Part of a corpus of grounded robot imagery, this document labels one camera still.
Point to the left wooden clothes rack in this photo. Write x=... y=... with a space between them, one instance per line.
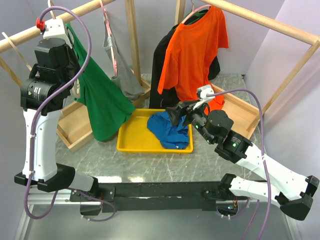
x=74 y=127

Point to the wooden clothes rack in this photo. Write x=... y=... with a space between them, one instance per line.
x=246 y=116
x=74 y=127

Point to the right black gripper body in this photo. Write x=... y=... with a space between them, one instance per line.
x=198 y=118

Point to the pink hanger with orange shirt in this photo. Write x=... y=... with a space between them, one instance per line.
x=195 y=14

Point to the yellow plastic tray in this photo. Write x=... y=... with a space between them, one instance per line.
x=134 y=136

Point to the blue shirt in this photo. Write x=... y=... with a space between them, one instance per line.
x=174 y=137

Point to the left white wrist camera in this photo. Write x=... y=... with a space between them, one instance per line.
x=53 y=28

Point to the black base bar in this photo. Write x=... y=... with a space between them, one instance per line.
x=153 y=196

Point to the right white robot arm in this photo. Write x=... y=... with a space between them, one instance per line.
x=291 y=192

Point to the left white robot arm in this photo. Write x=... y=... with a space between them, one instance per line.
x=40 y=165

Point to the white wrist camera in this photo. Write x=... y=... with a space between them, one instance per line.
x=205 y=95
x=53 y=28

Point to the grey tank top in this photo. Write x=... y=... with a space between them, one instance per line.
x=125 y=79

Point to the orange t-shirt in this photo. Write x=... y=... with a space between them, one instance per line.
x=190 y=52

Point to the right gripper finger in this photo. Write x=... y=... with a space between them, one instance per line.
x=177 y=120
x=180 y=109

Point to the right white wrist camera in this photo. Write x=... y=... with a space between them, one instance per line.
x=205 y=95

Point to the black shirt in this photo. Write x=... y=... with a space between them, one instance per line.
x=169 y=97

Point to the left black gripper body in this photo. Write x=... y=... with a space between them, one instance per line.
x=73 y=67

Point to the right wooden clothes rack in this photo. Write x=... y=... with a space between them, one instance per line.
x=246 y=116

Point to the green tank top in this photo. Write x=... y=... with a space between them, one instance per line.
x=107 y=106

